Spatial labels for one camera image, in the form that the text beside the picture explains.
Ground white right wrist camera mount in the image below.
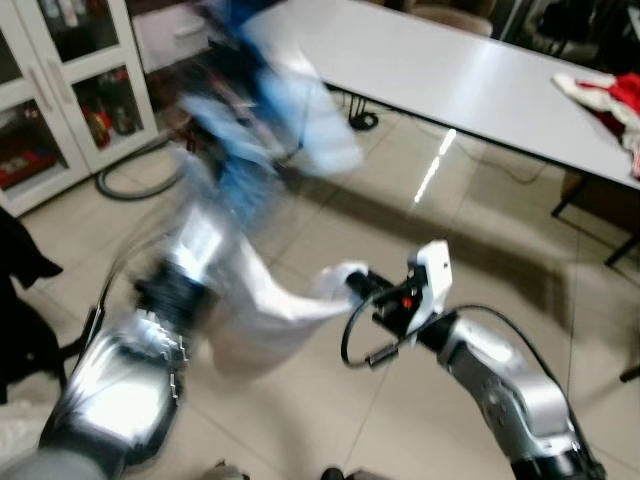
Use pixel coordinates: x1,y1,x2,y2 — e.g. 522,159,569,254
403,240,454,333

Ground black round floor device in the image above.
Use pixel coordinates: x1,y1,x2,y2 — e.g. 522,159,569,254
346,110,381,133

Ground red garment white piping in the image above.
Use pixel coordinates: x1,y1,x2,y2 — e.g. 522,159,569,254
598,72,640,119

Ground white knit garment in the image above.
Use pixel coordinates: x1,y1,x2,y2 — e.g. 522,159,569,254
195,215,373,379

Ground white table black legs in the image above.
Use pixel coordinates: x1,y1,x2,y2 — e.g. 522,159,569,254
240,0,640,269

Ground cream white garment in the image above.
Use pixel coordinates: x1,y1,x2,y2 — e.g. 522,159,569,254
552,72,640,181

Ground light blue garment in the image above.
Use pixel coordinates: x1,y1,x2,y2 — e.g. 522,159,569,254
178,0,366,233

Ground white glass door cabinet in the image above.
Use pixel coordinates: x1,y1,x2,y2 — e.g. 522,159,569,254
0,0,161,216

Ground black cloth heap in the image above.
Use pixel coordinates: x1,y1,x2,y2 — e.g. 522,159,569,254
0,205,89,403

